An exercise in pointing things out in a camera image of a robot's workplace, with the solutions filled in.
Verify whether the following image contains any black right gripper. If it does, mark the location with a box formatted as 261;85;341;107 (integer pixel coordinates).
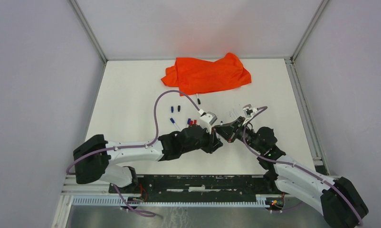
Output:
213;116;264;153

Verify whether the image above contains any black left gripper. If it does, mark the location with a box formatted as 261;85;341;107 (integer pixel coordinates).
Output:
182;125;223;154

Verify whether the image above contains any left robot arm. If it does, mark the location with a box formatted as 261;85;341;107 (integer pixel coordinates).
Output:
72;125;223;194

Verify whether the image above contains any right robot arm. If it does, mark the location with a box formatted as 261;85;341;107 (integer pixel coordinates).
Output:
213;117;369;228

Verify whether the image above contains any orange cloth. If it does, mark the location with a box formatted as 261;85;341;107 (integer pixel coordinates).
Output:
161;53;252;95

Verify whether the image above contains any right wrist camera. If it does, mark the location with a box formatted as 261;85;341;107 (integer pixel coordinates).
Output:
243;104;258;119

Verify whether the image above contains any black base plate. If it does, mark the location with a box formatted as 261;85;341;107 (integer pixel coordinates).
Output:
119;174;283;203

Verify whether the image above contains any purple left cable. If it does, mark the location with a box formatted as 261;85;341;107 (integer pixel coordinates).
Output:
66;90;205;219

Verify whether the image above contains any aluminium frame rail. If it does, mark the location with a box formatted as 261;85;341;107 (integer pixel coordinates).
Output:
62;174;279;195

